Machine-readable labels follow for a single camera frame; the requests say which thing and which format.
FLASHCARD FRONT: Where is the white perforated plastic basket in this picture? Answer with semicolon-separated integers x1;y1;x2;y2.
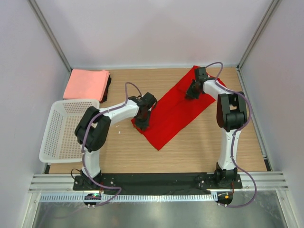
39;99;99;163

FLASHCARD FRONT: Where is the folded pink t-shirt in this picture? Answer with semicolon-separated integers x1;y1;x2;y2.
63;69;110;102

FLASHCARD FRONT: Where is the white slotted cable duct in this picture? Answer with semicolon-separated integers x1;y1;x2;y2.
39;192;218;203

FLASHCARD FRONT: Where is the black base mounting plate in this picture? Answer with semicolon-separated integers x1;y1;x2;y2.
72;172;243;193

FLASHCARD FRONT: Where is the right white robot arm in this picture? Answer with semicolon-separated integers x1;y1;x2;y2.
186;67;248;188

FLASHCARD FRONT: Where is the right aluminium frame post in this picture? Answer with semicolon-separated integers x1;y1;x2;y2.
237;0;281;71

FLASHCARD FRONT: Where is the red t-shirt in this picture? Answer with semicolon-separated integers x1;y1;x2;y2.
135;66;215;150

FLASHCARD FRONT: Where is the aluminium frame post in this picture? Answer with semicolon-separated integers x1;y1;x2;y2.
237;0;281;71
27;0;72;73

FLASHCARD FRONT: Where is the left aluminium frame post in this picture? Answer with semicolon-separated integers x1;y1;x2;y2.
27;0;72;73

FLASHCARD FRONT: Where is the aluminium front rail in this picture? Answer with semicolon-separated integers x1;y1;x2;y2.
28;171;288;193

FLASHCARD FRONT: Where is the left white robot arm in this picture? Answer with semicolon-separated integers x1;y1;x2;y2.
73;92;157;190

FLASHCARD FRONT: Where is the folded black t-shirt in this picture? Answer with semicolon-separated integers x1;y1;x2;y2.
100;75;112;103

